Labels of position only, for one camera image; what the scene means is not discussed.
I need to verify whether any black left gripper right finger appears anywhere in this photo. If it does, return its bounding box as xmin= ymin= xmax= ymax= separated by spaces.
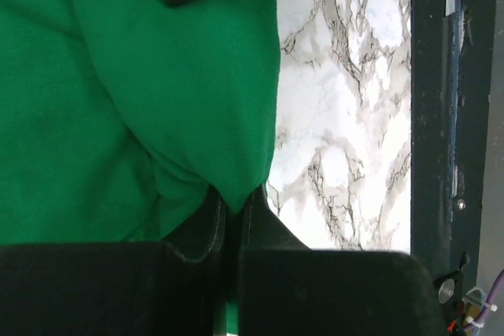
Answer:
xmin=239 ymin=186 xmax=449 ymax=336

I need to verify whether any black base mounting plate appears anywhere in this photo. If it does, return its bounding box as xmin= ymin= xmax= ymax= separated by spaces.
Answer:
xmin=410 ymin=0 xmax=496 ymax=288

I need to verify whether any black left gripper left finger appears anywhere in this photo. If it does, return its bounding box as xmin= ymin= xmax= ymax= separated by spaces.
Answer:
xmin=1 ymin=189 xmax=226 ymax=335

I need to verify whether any green t shirt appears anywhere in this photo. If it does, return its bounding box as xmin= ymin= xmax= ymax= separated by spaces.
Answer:
xmin=0 ymin=0 xmax=280 ymax=336

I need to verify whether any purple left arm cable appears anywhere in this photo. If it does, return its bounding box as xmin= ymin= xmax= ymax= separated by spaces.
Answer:
xmin=460 ymin=268 xmax=504 ymax=331

